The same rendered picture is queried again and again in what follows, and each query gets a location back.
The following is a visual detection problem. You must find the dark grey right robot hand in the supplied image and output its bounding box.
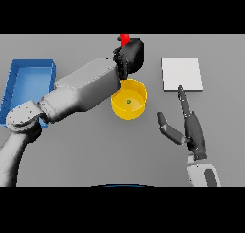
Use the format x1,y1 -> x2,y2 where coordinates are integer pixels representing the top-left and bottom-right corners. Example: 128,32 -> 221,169
156,84 -> 208,161

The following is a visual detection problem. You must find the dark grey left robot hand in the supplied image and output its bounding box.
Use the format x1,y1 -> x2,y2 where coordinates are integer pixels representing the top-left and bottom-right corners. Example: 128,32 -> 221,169
112,37 -> 145,81

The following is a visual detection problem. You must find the red beaker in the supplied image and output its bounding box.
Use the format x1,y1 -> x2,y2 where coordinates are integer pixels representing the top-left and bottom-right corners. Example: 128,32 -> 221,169
118,34 -> 132,49

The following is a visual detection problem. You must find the yellow bowl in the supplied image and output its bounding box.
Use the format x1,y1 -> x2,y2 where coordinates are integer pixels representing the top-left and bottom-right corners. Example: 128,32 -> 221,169
110,78 -> 148,121

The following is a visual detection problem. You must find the pale square measuring scale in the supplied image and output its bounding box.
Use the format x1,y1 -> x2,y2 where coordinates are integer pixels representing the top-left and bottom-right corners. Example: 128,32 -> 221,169
160,58 -> 204,93

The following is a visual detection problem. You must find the blue tray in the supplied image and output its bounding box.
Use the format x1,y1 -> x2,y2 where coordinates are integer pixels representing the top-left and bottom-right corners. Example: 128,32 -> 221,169
0,58 -> 57,128

